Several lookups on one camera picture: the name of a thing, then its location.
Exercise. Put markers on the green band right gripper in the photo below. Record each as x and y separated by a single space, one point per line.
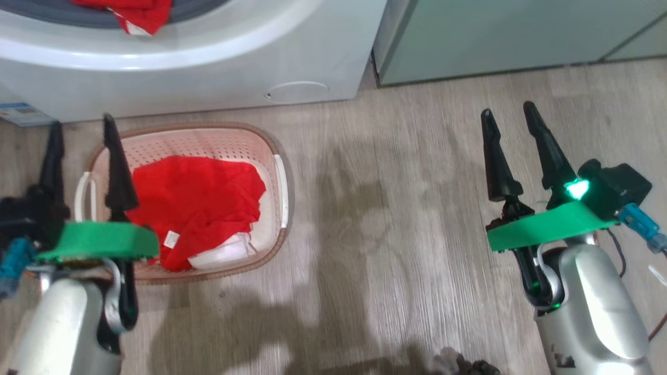
552 224

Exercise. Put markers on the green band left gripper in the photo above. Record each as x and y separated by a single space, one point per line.
104 240

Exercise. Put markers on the red garment with tag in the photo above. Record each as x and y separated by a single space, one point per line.
198 198

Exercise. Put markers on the white garment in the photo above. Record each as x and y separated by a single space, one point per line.
219 255

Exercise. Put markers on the cream perforated laundry basket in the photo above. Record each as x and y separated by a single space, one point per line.
208 146

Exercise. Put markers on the white front-load washing machine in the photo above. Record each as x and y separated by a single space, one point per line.
208 78

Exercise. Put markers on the blue energy label sticker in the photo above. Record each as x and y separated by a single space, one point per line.
21 112

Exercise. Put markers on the blue left wrist connector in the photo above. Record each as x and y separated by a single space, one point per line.
13 263

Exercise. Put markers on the blue wrist connector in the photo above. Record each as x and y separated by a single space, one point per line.
640 221
13 263

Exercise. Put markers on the blue right wrist connector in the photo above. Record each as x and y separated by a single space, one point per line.
640 221

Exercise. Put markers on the pale green cabinet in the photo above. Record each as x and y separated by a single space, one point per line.
495 36

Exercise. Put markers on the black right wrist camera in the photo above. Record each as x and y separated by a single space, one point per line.
620 190

